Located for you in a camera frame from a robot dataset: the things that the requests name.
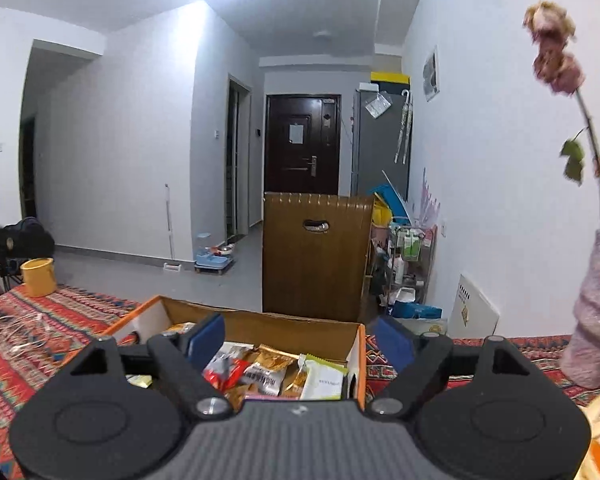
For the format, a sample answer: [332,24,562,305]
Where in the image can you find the yellow and black box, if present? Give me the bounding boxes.
[370,71,411,90]

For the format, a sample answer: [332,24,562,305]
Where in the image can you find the dark entrance door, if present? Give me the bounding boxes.
[265,93,342,196]

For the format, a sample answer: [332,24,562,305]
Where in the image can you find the clear plastic bag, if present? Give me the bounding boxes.
[364,92,393,120]

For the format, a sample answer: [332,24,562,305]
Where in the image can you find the pile of small snack packets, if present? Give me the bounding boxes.
[125,322,351,401]

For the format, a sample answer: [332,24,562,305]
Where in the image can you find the dried pink rose bouquet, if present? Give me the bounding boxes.
[522,1,600,236]

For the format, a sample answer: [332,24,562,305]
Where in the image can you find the blue pet feeder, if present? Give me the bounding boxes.
[195,232,236,275]

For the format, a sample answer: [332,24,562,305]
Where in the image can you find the blue flat box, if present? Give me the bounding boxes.
[392,302,443,321]

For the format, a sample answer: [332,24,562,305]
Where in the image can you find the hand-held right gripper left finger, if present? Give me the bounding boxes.
[67,312,233,418]

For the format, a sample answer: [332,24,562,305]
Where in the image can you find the pink ribbed vase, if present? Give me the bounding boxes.
[560,230,600,390]

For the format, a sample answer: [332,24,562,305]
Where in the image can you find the grey refrigerator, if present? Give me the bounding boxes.
[351,85,413,221]

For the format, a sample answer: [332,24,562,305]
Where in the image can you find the interior door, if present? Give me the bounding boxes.
[226,75,253,238]

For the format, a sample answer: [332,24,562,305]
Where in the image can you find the red cardboard box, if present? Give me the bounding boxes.
[100,295,368,411]

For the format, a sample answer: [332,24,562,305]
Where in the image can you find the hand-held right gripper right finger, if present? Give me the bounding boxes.
[367,315,531,421]

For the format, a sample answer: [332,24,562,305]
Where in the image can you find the blue folding stand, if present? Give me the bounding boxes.
[372,170,412,226]

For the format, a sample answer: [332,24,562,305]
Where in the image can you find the white cable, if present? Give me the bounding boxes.
[0,310,56,356]

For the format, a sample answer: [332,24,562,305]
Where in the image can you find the wall panel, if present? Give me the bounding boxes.
[422,45,441,102]

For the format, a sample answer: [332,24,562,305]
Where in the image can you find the yellow cup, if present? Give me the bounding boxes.
[21,257,57,297]

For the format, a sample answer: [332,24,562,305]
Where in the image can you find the pink wall decoration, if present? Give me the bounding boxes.
[419,167,443,226]

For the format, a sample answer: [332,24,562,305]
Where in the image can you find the white board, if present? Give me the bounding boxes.
[450,272,501,338]

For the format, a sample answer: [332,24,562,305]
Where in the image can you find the metal utility cart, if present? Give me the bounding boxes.
[380,222,438,311]

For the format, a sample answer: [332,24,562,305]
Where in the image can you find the white hanging umbrellas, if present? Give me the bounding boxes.
[394,89,413,165]

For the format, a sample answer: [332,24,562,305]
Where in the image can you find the red patterned tablecloth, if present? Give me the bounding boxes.
[0,285,600,480]

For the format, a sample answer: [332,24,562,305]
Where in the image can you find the white mop stick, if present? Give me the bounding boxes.
[163,184,182,273]

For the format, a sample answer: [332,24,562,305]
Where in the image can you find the light green snack packet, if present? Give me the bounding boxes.
[300,354,350,401]

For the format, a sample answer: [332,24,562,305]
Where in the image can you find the black folding chair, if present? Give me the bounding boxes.
[0,216,56,291]

